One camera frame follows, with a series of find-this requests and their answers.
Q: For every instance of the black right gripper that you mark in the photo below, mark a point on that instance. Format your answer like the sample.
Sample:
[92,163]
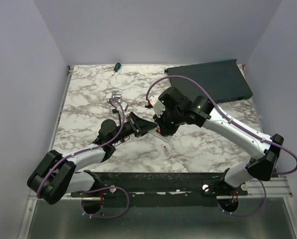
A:
[165,130]

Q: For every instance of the black cable connector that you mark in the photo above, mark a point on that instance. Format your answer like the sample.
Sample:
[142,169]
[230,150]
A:
[116,111]

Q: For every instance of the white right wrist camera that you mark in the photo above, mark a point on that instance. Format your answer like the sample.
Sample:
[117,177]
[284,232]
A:
[157,105]

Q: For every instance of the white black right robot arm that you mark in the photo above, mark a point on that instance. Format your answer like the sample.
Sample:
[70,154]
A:
[263,149]

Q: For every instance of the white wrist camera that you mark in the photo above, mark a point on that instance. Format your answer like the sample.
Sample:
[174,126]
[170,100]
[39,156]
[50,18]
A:
[123,107]
[157,105]

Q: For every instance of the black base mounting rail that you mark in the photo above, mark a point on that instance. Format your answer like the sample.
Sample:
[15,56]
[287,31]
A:
[151,180]

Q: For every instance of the green handled screwdriver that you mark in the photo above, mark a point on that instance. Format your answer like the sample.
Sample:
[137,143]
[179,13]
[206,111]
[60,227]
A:
[116,68]

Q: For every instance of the silver metal bracket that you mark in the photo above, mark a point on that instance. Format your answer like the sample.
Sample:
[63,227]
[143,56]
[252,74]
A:
[115,95]

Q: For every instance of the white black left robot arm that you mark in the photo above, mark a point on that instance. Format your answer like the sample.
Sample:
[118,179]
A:
[58,174]

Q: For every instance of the dark flat network switch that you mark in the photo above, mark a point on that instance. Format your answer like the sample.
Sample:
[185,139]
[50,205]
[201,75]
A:
[223,80]

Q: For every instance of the aluminium front rail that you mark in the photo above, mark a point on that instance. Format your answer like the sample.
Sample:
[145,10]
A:
[275,188]

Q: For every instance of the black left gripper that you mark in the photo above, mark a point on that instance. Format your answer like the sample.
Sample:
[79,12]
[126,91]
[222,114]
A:
[142,126]

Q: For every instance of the aluminium rail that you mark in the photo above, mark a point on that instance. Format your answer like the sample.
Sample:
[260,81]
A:
[60,109]
[275,188]

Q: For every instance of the aluminium left side rail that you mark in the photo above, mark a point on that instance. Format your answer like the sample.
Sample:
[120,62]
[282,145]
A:
[60,109]

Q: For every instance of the white remote control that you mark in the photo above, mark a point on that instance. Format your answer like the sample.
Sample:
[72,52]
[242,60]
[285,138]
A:
[166,139]

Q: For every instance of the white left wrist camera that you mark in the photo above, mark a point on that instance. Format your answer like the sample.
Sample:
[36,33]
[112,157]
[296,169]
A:
[123,107]

